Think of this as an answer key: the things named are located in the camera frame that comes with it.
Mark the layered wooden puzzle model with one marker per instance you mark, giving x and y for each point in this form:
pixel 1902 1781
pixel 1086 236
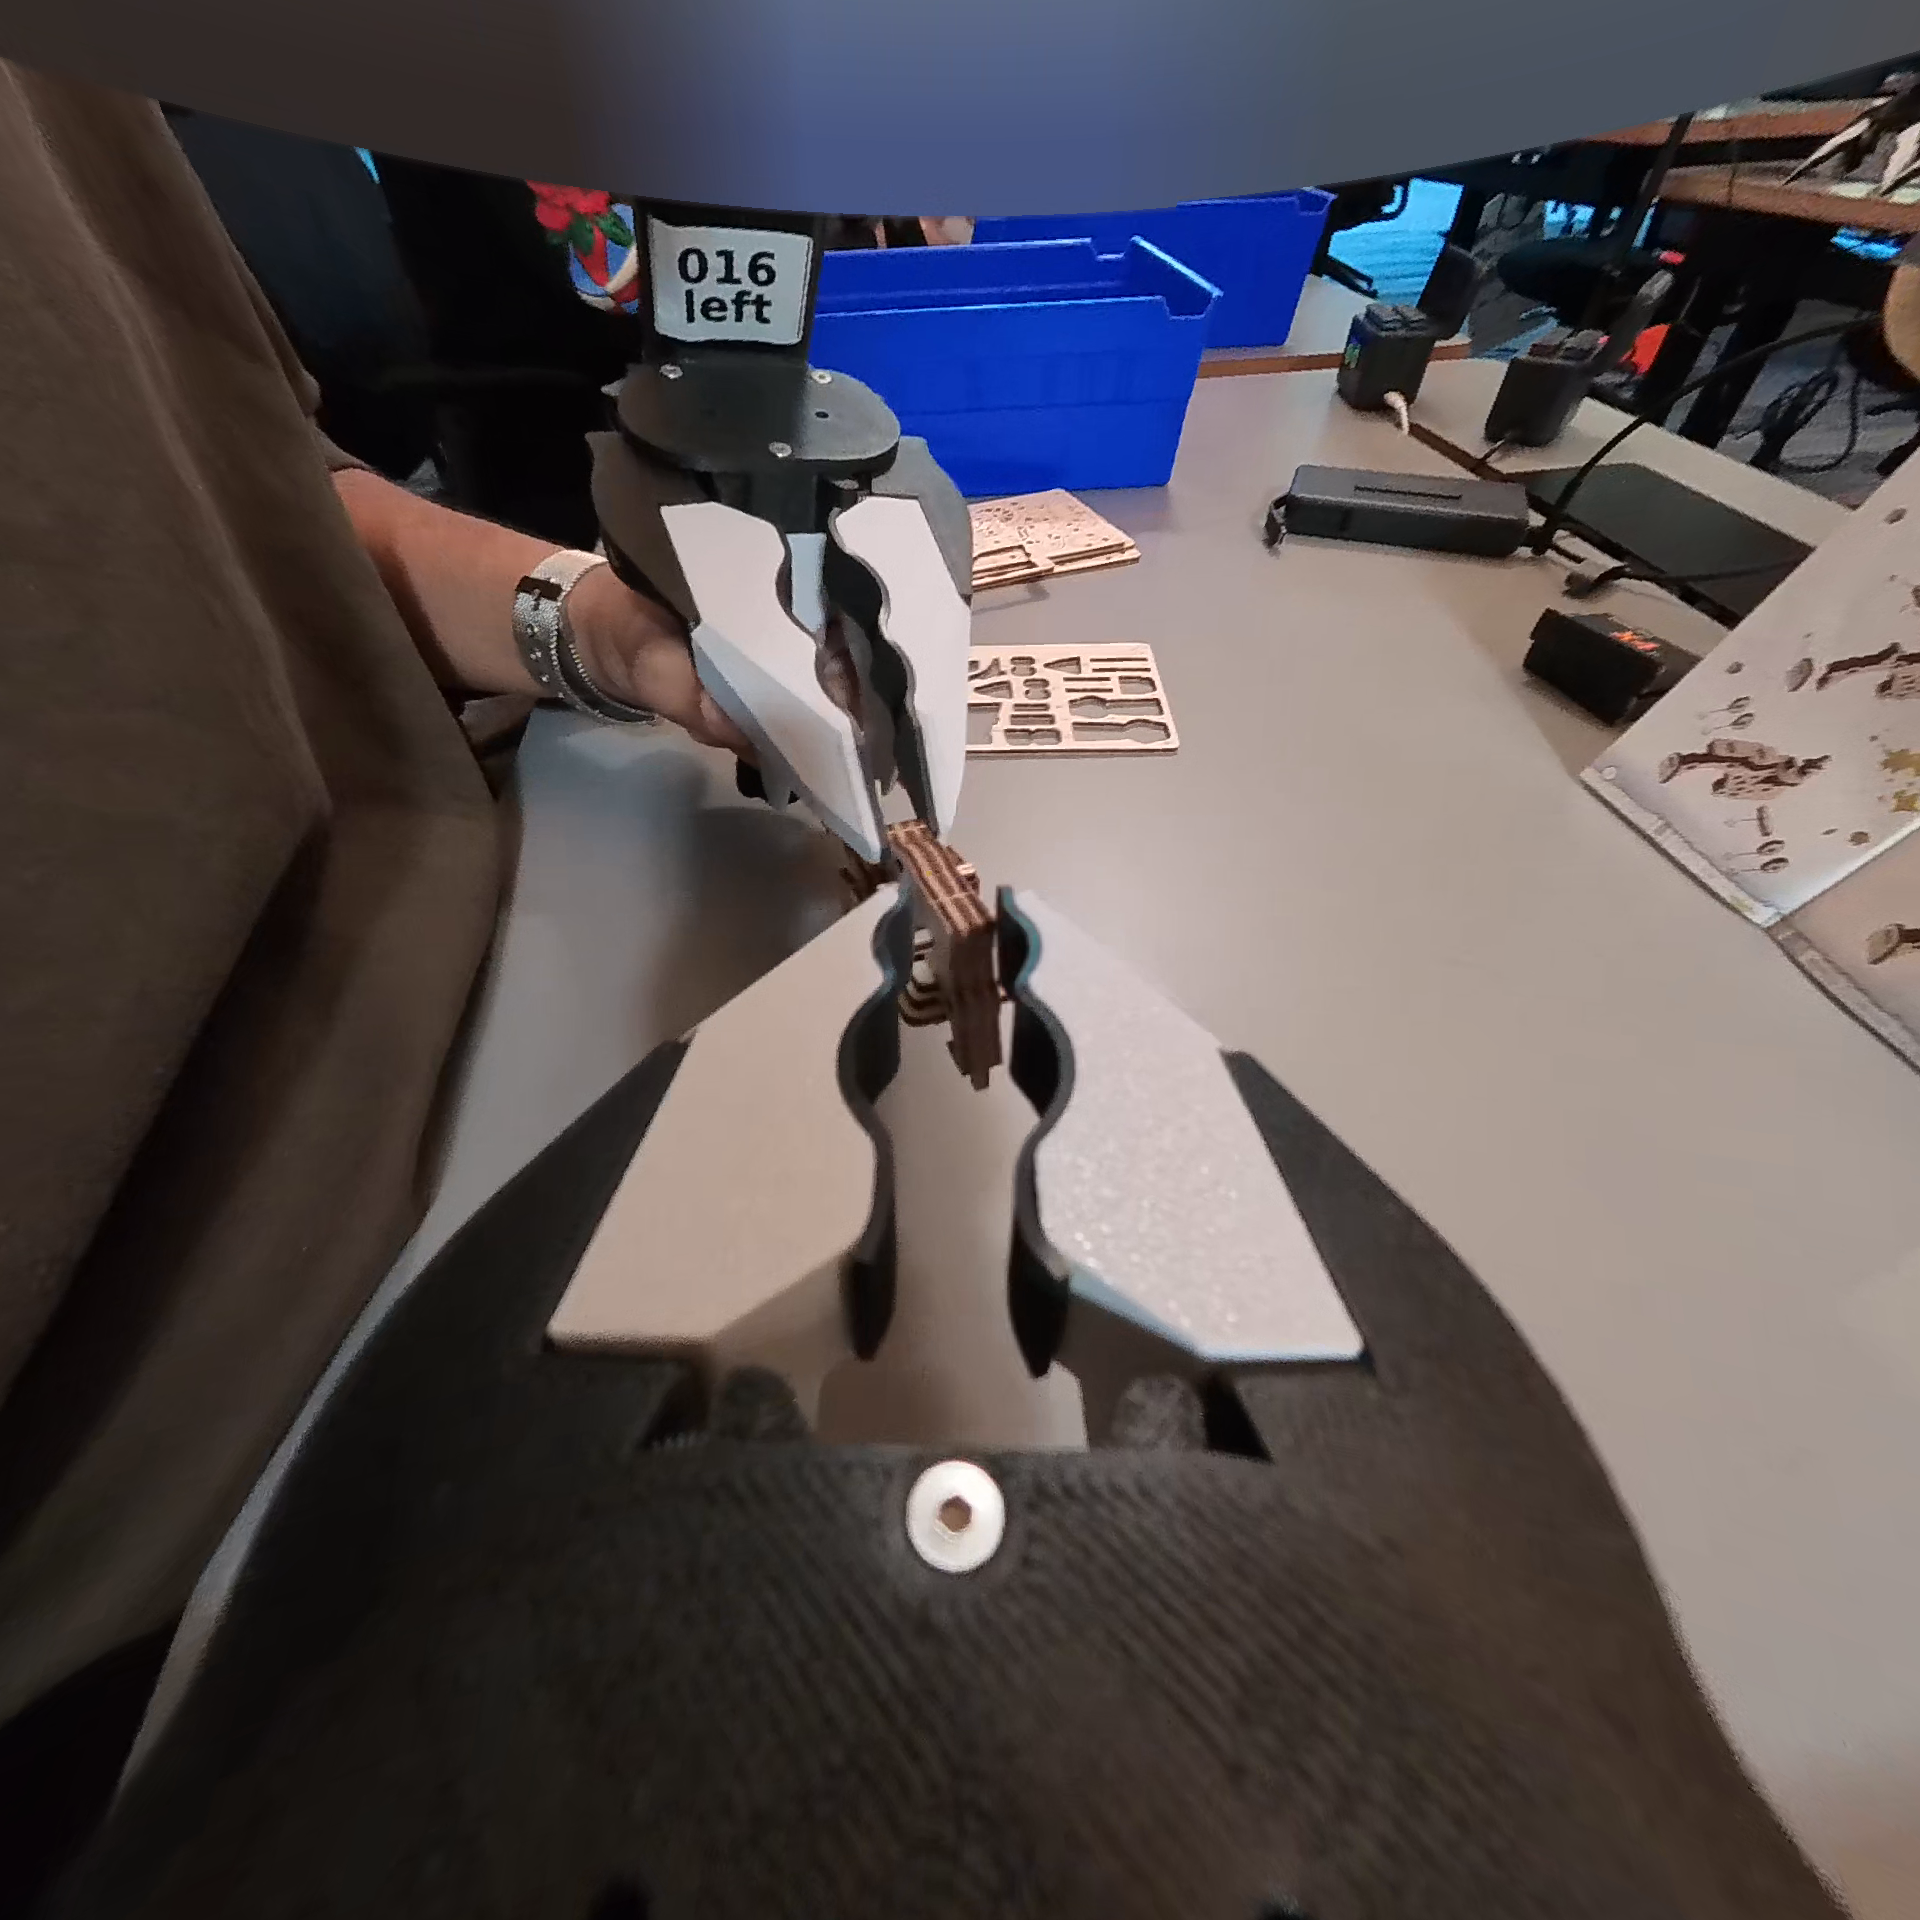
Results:
pixel 940 900

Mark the puzzle instruction booklet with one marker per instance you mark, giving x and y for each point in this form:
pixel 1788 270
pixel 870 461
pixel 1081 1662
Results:
pixel 1800 720

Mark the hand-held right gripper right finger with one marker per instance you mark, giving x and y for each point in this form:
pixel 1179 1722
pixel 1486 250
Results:
pixel 1186 1200

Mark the person's left hand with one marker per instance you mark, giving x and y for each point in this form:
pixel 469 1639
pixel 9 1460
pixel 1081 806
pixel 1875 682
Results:
pixel 646 660

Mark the black charger cubes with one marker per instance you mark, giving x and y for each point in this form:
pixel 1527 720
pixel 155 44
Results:
pixel 1539 395

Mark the small black box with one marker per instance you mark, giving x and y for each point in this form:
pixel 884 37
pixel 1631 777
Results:
pixel 1598 668

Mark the long brown-top table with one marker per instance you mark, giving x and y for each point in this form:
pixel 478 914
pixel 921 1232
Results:
pixel 1800 192

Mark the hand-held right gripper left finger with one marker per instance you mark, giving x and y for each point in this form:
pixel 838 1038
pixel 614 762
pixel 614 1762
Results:
pixel 720 1200

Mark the wooden cut-out puzzle sheet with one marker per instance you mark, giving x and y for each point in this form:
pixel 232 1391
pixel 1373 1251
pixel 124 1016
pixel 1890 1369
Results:
pixel 1158 736

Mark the stack of wooden puzzle sheets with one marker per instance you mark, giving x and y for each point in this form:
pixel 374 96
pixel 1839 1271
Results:
pixel 1048 534

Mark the black flat device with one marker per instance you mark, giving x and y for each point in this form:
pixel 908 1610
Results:
pixel 1697 534

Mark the black power bank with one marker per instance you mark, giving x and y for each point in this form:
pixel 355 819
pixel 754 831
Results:
pixel 1395 517

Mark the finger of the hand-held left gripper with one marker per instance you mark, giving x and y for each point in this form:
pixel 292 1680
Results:
pixel 921 632
pixel 764 660

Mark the silver wristwatch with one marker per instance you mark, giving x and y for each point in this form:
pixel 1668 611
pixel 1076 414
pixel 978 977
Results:
pixel 546 632

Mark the person's left forearm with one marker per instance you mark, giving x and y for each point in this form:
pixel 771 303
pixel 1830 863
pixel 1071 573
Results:
pixel 436 570

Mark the grey desk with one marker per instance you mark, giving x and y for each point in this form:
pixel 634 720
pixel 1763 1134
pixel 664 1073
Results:
pixel 1424 974

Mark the blue plastic bin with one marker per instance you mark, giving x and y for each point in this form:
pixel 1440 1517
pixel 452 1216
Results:
pixel 1274 255
pixel 1019 407

